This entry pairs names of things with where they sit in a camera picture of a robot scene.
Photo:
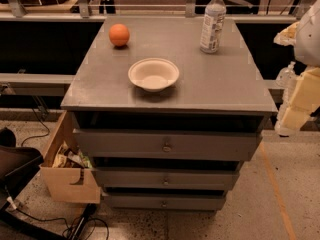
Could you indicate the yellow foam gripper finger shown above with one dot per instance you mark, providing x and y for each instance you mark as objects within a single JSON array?
[
  {"x": 287, "y": 36},
  {"x": 304, "y": 101}
]

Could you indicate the orange fruit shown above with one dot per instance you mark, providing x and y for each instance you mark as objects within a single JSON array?
[{"x": 119, "y": 35}]

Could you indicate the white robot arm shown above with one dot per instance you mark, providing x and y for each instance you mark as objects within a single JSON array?
[{"x": 306, "y": 51}]

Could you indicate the small clear bottle background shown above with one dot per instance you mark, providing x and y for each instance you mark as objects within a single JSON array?
[{"x": 287, "y": 79}]

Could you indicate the clear plastic water bottle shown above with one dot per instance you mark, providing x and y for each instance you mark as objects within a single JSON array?
[{"x": 213, "y": 22}]

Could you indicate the white paper bowl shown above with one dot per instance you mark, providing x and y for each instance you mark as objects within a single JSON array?
[{"x": 153, "y": 74}]

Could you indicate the grey metal drawer cabinet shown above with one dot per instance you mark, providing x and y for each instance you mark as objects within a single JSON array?
[{"x": 181, "y": 148}]

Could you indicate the wooden crate with items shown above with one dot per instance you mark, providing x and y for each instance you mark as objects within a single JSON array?
[{"x": 65, "y": 178}]

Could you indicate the black chair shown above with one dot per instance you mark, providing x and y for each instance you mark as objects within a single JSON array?
[{"x": 18, "y": 165}]

